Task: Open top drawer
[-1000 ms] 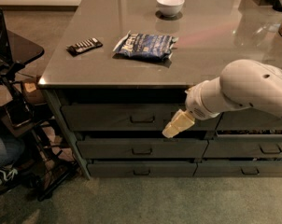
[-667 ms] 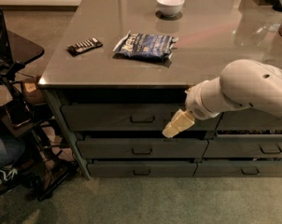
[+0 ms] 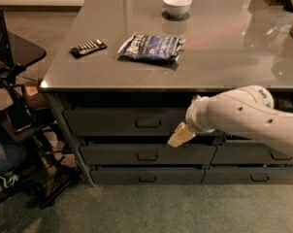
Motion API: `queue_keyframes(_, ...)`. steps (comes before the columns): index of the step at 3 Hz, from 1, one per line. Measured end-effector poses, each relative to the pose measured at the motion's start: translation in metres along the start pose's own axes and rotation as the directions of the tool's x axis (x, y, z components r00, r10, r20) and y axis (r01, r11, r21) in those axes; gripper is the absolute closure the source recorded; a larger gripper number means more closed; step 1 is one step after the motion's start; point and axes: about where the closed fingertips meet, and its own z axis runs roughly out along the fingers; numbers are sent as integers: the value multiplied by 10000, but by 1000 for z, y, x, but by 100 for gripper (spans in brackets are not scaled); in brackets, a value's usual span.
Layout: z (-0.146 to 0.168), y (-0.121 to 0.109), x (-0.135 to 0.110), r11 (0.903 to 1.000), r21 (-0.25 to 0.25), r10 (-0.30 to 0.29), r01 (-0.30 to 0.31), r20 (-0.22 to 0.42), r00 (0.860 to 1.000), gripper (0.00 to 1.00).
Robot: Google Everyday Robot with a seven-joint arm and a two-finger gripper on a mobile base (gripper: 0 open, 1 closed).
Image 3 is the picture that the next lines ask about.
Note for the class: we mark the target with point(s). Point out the person leg in jeans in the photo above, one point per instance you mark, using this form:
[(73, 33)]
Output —
[(11, 156)]

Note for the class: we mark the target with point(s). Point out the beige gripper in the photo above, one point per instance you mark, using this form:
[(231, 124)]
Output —
[(194, 116)]

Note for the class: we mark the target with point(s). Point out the blue chip bag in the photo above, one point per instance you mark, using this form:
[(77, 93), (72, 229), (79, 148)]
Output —
[(149, 48)]

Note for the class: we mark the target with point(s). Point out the black and white sneaker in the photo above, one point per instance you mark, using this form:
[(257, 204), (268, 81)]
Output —
[(7, 182)]

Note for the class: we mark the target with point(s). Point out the dark striped snack bar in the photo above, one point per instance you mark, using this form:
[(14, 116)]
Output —
[(87, 48)]

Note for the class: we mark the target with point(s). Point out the grey drawer cabinet frame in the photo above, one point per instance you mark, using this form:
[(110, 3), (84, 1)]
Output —
[(60, 102)]

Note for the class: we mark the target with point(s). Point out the black side table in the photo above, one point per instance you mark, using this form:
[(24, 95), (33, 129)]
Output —
[(46, 169)]

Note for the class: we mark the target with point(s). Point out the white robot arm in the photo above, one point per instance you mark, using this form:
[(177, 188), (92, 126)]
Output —
[(246, 112)]

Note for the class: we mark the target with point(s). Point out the grey drawer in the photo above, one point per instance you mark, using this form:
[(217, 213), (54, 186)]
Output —
[(236, 152), (124, 121), (139, 154), (274, 175), (147, 175)]

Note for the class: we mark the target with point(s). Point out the white ceramic bowl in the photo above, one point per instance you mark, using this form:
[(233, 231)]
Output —
[(177, 8)]

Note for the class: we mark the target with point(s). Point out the brown cardboard box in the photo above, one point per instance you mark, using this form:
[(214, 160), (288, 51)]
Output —
[(33, 96)]

